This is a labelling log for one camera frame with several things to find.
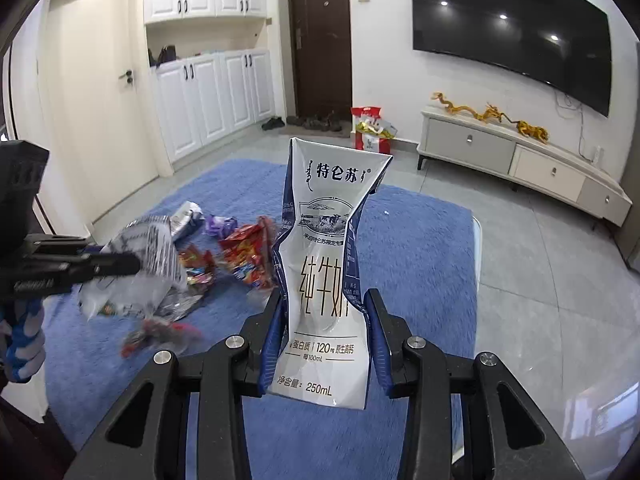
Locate white milk carton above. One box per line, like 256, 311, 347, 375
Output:
266, 136, 394, 411

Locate black wall television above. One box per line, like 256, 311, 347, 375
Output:
410, 0, 614, 117

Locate dark brown entrance door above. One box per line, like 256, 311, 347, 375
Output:
287, 0, 354, 129

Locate white cable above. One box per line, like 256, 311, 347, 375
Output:
554, 90, 601, 161

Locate red snack wrapper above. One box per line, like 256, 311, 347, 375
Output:
218, 216, 281, 291

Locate clear silver plastic wrapper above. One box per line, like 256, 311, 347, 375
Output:
77, 212, 188, 321

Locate purple snack wrapper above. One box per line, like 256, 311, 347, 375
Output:
205, 214, 242, 239

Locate red crumpled wrapper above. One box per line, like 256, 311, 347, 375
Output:
120, 319, 203, 359

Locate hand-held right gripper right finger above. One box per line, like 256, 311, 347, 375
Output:
362, 287, 586, 480

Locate white gift box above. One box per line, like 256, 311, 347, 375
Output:
355, 120, 399, 154

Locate silver white snack wrapper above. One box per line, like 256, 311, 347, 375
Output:
167, 201, 207, 239

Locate white base cabinets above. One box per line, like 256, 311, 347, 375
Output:
150, 49, 275, 164

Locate snack packets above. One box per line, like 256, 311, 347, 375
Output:
350, 105, 384, 151

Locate grey door mat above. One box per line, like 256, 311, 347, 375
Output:
279, 122, 354, 139

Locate blue blanket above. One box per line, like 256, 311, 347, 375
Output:
42, 158, 481, 480

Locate white room door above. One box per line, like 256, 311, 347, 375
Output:
46, 0, 162, 227

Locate black bag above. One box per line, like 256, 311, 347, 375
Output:
148, 46, 179, 67

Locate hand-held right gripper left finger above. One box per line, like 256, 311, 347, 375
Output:
64, 287, 288, 480

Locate short golden dragon ornament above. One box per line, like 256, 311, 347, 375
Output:
502, 115, 550, 142

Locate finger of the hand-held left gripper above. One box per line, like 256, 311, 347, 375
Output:
50, 252, 142, 293
22, 234, 108, 261

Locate brown shoes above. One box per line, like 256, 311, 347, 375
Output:
286, 112, 347, 132

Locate grey fridge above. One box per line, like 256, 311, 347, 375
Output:
614, 35, 640, 273

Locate silver foil wrapper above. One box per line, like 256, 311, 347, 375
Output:
145, 285, 206, 322

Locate white television cabinet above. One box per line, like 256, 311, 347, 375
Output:
416, 105, 633, 228

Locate long golden dragon ornament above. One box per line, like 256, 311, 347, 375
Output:
432, 92, 502, 124

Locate small colourful candy wrapper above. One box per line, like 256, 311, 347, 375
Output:
177, 245, 219, 286

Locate person's left hand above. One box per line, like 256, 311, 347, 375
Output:
0, 299, 47, 386

